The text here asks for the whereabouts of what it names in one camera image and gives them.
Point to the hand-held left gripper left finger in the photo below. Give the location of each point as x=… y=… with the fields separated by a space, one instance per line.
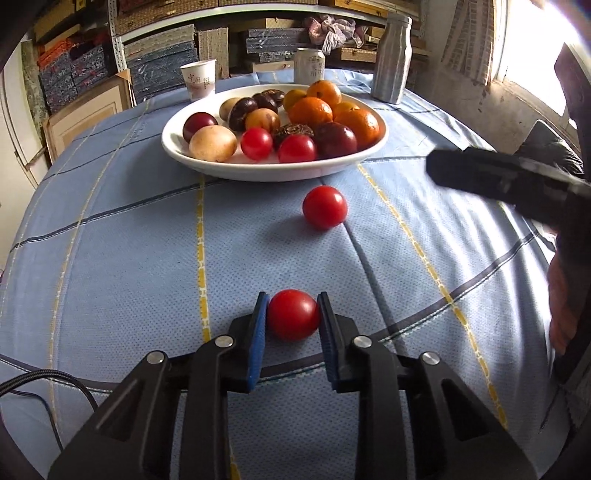
x=258 y=350

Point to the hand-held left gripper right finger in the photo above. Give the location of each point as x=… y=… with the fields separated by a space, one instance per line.
x=328 y=355

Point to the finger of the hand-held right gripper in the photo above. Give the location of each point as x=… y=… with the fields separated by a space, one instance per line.
x=485 y=173

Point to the red tomato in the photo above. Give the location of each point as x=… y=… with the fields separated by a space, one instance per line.
x=324 y=207
x=293 y=314
x=256 y=144
x=297 y=150

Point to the large orange mandarin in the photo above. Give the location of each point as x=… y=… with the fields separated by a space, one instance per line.
x=360 y=127

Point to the white plate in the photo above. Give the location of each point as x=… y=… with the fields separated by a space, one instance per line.
x=277 y=171

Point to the tan round fruit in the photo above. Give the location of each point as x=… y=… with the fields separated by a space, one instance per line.
x=227 y=108
x=262 y=121
x=212 y=144

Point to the person's right hand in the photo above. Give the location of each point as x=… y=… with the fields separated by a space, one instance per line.
x=565 y=309

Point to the dark chair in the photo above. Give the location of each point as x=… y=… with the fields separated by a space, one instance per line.
x=549 y=147

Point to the window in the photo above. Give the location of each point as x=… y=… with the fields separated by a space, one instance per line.
x=531 y=46

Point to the silver bottle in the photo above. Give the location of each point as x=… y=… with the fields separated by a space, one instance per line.
x=391 y=60

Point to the blue checked tablecloth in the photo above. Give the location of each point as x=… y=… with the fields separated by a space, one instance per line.
x=138 y=258

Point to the dark red round fruit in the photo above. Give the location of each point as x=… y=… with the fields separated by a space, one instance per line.
x=198 y=125
x=335 y=141

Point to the small yellow fruit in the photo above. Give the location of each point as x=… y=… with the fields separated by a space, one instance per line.
x=294 y=98

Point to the crumpled pink cloth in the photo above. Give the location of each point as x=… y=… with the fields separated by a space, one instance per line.
x=334 y=32

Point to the white drink can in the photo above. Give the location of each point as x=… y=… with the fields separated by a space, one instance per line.
x=309 y=64

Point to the white paper cup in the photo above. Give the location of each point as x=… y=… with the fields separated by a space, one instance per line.
x=198 y=81

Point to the cardboard box on floor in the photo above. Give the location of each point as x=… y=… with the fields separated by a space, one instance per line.
x=83 y=115

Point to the stack of blue patterned boxes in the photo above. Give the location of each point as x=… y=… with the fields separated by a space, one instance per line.
x=159 y=64

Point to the green marbled board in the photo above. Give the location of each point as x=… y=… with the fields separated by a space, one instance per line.
x=33 y=78

